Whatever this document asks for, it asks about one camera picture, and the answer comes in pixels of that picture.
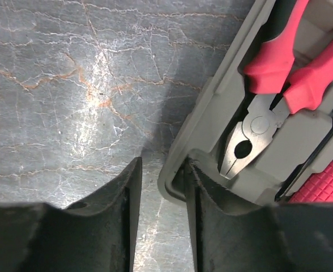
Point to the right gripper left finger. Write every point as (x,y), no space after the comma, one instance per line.
(95,233)

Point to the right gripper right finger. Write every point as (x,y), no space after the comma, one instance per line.
(229,233)

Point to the grey plastic tool case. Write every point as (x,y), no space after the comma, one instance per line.
(223,103)

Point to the large red screwdriver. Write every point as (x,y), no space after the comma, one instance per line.
(318,187)

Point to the red black pliers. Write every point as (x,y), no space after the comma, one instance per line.
(278,91)

